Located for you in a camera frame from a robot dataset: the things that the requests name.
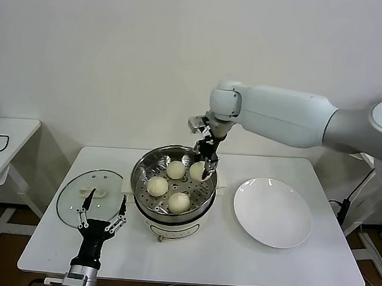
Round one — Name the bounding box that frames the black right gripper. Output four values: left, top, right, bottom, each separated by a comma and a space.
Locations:
190, 136, 220, 184

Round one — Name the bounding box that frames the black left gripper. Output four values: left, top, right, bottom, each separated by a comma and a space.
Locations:
69, 186, 130, 271

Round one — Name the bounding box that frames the white steamed baozi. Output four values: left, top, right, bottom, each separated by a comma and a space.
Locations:
165, 160, 187, 182
167, 191, 192, 215
146, 175, 170, 198
188, 161, 207, 182

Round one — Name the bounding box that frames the round glass pot lid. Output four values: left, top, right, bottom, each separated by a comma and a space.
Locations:
54, 166, 129, 233

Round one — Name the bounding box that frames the stainless steel steamer pot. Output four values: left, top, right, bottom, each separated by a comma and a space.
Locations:
128, 142, 220, 219

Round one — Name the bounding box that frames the white round plate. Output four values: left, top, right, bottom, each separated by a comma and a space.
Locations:
230, 175, 315, 251

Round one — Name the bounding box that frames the black power adapter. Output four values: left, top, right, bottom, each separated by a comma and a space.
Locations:
334, 197, 351, 230

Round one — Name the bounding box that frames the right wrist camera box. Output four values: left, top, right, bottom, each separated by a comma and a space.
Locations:
187, 115, 213, 135

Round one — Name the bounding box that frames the white side table with cable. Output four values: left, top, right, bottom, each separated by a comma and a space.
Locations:
0, 117, 51, 255

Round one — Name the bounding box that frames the thick white charger cable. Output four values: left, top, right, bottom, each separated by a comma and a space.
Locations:
348, 168, 377, 203

